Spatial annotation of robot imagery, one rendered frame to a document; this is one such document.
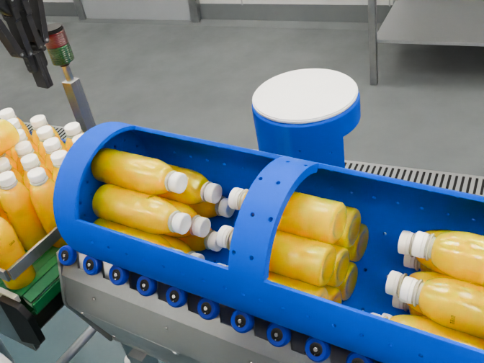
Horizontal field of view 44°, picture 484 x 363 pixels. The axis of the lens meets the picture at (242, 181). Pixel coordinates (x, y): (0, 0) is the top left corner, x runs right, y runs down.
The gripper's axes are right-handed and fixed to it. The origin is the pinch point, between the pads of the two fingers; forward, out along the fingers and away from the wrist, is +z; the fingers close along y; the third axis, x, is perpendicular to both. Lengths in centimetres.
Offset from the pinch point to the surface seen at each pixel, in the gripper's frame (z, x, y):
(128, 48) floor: 137, -236, -251
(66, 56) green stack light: 19, -37, -36
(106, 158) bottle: 18.3, 9.8, -0.2
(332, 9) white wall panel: 125, -93, -323
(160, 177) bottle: 19.5, 23.0, 0.0
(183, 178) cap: 20.8, 26.3, -2.4
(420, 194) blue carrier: 21, 68, -13
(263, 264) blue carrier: 21, 51, 11
